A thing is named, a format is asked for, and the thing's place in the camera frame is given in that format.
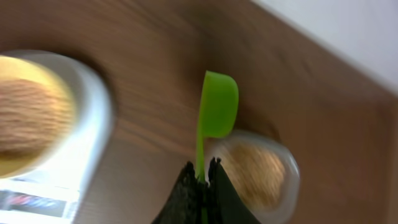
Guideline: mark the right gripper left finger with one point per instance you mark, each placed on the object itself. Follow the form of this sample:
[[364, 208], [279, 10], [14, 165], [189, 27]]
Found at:
[[185, 202]]

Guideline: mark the white digital kitchen scale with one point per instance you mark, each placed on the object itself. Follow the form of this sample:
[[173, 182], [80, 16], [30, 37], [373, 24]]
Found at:
[[53, 191]]

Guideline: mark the soybeans in yellow bowl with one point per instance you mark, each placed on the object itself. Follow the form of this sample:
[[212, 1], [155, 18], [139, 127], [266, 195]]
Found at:
[[33, 117]]

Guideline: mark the yellow plastic bowl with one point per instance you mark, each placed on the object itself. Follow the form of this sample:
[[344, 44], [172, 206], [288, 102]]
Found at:
[[17, 68]]

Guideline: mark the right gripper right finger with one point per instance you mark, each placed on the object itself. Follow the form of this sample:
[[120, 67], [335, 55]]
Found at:
[[223, 203]]

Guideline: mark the pile of soybeans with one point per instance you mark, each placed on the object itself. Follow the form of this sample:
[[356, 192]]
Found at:
[[256, 173]]

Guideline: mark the green plastic measuring scoop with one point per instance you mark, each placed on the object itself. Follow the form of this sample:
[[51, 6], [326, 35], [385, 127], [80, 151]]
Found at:
[[217, 113]]

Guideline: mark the clear plastic bean container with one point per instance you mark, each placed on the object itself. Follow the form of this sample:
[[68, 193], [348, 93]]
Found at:
[[290, 189]]

